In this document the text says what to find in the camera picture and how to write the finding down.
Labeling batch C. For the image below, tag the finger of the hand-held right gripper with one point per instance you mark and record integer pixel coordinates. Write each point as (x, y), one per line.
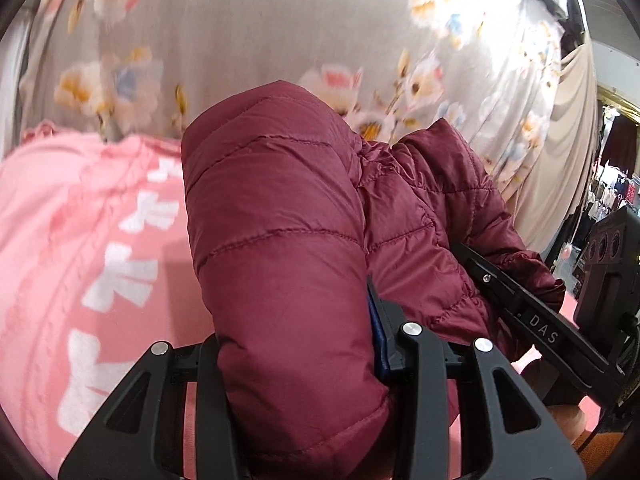
(482, 272)

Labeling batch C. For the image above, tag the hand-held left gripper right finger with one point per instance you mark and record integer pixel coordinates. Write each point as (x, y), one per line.
(376, 330)

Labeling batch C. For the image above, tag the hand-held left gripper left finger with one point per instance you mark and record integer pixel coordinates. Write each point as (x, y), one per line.
(210, 390)

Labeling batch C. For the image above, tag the maroon puffer jacket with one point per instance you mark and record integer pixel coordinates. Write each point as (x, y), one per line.
(295, 240)

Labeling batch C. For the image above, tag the hanging clothes rack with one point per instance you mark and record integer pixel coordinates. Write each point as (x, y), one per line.
(612, 185)

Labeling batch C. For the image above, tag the person's right hand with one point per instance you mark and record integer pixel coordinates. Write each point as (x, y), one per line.
(565, 422)

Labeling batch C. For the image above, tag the beige curtain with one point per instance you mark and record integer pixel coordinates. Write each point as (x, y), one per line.
(560, 160)

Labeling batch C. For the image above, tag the pink blanket with white print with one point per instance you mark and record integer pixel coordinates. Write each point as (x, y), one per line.
(75, 260)

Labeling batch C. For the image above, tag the grey floral bedsheet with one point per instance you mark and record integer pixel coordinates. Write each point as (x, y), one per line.
(240, 35)

